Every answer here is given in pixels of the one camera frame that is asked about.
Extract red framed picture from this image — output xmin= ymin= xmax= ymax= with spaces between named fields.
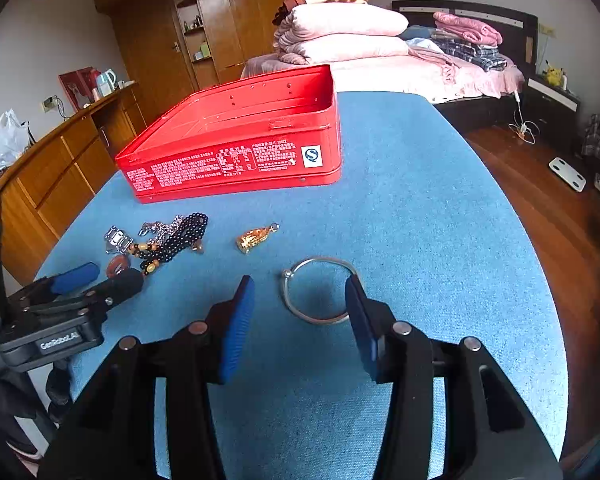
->
xmin=58 ymin=66 xmax=97 ymax=111

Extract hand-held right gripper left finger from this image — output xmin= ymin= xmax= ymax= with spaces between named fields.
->
xmin=40 ymin=275 xmax=256 ymax=480

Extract white plastic bag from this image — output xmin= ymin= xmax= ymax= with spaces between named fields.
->
xmin=0 ymin=108 xmax=31 ymax=171

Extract black bead necklace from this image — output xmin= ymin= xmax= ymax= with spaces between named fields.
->
xmin=129 ymin=212 xmax=210 ymax=277

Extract bed with pink cover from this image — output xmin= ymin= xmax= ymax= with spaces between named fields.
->
xmin=239 ymin=35 xmax=526 ymax=134

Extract wooden dresser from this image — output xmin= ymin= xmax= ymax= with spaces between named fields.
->
xmin=0 ymin=82 xmax=149 ymax=287

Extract red-brown stone ring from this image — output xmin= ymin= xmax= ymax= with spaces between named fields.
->
xmin=105 ymin=255 xmax=131 ymax=279

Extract dark headboard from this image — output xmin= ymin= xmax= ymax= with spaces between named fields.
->
xmin=390 ymin=0 xmax=539 ymax=66

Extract folded pink cloth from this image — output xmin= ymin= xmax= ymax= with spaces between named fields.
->
xmin=433 ymin=11 xmax=504 ymax=46

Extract yellow plush toy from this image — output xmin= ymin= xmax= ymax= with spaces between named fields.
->
xmin=543 ymin=57 xmax=566 ymax=86

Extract gold pendant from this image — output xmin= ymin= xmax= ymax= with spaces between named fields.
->
xmin=236 ymin=223 xmax=281 ymax=252

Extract dark nightstand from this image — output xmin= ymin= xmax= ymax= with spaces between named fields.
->
xmin=522 ymin=75 xmax=581 ymax=144

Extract red tin box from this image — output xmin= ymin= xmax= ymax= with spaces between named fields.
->
xmin=114 ymin=63 xmax=342 ymax=205

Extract silver chain with clasp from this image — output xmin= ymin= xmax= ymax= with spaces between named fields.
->
xmin=104 ymin=214 xmax=186 ymax=254

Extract light blue kettle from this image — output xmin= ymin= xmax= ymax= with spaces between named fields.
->
xmin=95 ymin=68 xmax=119 ymax=96

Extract white bathroom scale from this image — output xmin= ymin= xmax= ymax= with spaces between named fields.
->
xmin=549 ymin=157 xmax=588 ymax=192

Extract thin silver bangle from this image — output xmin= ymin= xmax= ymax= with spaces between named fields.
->
xmin=282 ymin=257 xmax=359 ymax=326

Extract blue tablecloth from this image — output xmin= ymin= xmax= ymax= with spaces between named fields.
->
xmin=32 ymin=90 xmax=568 ymax=480

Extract stack of folded quilts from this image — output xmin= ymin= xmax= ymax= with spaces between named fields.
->
xmin=273 ymin=3 xmax=411 ymax=67

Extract wooden door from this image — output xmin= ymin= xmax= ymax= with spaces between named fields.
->
xmin=110 ymin=2 xmax=201 ymax=122

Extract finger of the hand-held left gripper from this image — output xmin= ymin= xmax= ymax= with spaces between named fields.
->
xmin=55 ymin=268 xmax=145 ymax=317
xmin=20 ymin=262 xmax=101 ymax=306

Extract wooden wardrobe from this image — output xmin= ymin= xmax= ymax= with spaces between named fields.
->
xmin=92 ymin=0 xmax=353 ymax=122

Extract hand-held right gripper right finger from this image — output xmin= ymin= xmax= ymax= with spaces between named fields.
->
xmin=345 ymin=275 xmax=563 ymax=480

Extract folded plaid clothes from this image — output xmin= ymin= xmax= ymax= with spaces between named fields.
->
xmin=432 ymin=32 xmax=510 ymax=72

